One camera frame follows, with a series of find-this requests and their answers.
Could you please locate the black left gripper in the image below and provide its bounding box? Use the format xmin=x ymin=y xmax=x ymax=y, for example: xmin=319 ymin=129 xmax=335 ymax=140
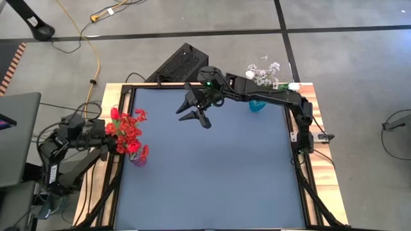
xmin=84 ymin=118 xmax=119 ymax=155

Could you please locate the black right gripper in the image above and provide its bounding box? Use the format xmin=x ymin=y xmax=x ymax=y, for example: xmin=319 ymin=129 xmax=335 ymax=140
xmin=175 ymin=81 xmax=225 ymax=123

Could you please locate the white artificial flower spray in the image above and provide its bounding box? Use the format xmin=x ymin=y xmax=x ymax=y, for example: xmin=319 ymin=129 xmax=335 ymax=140
xmin=245 ymin=62 xmax=281 ymax=90

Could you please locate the purple ribbed glass vase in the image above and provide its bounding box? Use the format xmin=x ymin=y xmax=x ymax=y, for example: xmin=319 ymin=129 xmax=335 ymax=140
xmin=129 ymin=150 xmax=148 ymax=167

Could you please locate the blue textured glass vase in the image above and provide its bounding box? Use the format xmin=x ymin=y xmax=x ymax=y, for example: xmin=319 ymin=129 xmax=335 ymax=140
xmin=249 ymin=99 xmax=267 ymax=114

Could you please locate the grey desk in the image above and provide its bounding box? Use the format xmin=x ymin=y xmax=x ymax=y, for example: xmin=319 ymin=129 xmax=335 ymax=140
xmin=0 ymin=92 xmax=42 ymax=189

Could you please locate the black device with screen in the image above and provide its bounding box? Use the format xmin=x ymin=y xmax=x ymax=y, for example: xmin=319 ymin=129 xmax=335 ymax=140
xmin=0 ymin=114 xmax=17 ymax=132

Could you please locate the black stand foot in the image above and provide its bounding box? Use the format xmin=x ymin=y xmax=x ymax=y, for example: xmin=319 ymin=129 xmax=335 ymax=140
xmin=3 ymin=0 xmax=56 ymax=43

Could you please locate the grey stand foot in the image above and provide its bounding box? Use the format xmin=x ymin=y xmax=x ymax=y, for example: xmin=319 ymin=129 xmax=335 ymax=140
xmin=383 ymin=112 xmax=411 ymax=132

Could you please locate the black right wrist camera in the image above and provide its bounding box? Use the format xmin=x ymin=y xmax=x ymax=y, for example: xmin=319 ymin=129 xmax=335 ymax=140
xmin=195 ymin=110 xmax=213 ymax=130

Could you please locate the yellow floor cable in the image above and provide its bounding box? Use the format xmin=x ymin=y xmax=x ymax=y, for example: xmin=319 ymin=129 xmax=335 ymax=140
xmin=55 ymin=0 xmax=101 ymax=121

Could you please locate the light blue cable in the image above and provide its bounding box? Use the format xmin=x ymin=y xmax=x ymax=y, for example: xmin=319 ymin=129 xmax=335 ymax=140
xmin=37 ymin=189 xmax=66 ymax=221

